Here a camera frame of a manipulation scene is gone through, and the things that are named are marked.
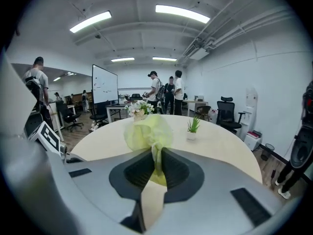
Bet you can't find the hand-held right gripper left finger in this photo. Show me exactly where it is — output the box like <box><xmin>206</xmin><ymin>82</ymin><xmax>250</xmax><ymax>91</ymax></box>
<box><xmin>109</xmin><ymin>150</ymin><xmax>157</xmax><ymax>201</ymax></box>

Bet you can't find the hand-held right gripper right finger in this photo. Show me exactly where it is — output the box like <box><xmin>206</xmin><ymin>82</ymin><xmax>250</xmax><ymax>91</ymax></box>
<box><xmin>160</xmin><ymin>147</ymin><xmax>205</xmax><ymax>204</ymax></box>

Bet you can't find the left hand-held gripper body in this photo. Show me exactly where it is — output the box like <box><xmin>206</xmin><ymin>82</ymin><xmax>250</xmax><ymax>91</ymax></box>
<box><xmin>0</xmin><ymin>51</ymin><xmax>85</xmax><ymax>165</ymax></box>

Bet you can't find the yellow-green cleaning cloth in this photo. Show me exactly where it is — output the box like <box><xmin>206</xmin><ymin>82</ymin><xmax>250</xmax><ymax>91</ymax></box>
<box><xmin>123</xmin><ymin>114</ymin><xmax>174</xmax><ymax>187</ymax></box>

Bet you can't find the grey table with white legs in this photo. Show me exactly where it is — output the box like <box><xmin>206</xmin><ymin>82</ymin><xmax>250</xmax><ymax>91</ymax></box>
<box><xmin>105</xmin><ymin>103</ymin><xmax>134</xmax><ymax>124</ymax></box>

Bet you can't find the black swivel chair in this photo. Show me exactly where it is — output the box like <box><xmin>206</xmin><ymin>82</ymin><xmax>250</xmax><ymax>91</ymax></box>
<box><xmin>89</xmin><ymin>101</ymin><xmax>110</xmax><ymax>127</ymax></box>
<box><xmin>58</xmin><ymin>102</ymin><xmax>84</xmax><ymax>132</ymax></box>

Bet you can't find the small potted green plant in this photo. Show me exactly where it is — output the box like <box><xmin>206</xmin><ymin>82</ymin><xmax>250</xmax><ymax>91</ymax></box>
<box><xmin>185</xmin><ymin>116</ymin><xmax>201</xmax><ymax>141</ymax></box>

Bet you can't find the white vase of flowers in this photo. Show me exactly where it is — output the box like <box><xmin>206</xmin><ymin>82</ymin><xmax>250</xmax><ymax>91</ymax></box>
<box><xmin>124</xmin><ymin>99</ymin><xmax>156</xmax><ymax>122</ymax></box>

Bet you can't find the black visitor chair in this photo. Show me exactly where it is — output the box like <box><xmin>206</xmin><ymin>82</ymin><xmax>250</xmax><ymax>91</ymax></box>
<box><xmin>195</xmin><ymin>105</ymin><xmax>212</xmax><ymax>122</ymax></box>

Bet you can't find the black office chair with headrest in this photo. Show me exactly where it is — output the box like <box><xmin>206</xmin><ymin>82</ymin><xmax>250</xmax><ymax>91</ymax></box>
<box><xmin>216</xmin><ymin>96</ymin><xmax>246</xmax><ymax>135</ymax></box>

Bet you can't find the rolling whiteboard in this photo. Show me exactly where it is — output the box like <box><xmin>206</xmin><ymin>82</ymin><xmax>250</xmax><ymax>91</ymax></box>
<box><xmin>91</xmin><ymin>64</ymin><xmax>119</xmax><ymax>105</ymax></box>

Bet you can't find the white low box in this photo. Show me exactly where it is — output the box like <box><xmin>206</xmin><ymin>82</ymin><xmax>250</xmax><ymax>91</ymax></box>
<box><xmin>244</xmin><ymin>135</ymin><xmax>264</xmax><ymax>152</ymax></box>

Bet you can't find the black waste bin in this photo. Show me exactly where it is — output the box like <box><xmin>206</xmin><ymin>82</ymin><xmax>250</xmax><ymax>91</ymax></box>
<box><xmin>260</xmin><ymin>142</ymin><xmax>276</xmax><ymax>162</ymax></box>

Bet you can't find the white water dispenser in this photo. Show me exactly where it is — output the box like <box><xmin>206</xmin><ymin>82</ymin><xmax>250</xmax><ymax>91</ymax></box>
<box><xmin>241</xmin><ymin>87</ymin><xmax>259</xmax><ymax>141</ymax></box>

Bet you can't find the ceiling light panel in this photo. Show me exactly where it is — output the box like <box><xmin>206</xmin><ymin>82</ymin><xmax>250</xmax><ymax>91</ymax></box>
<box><xmin>155</xmin><ymin>4</ymin><xmax>211</xmax><ymax>24</ymax></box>
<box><xmin>110</xmin><ymin>56</ymin><xmax>135</xmax><ymax>63</ymax></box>
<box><xmin>152</xmin><ymin>56</ymin><xmax>178</xmax><ymax>62</ymax></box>
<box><xmin>69</xmin><ymin>10</ymin><xmax>112</xmax><ymax>33</ymax></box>

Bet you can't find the ceiling air conditioner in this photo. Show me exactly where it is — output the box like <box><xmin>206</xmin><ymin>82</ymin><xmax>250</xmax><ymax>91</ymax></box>
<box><xmin>182</xmin><ymin>42</ymin><xmax>211</xmax><ymax>61</ymax></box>

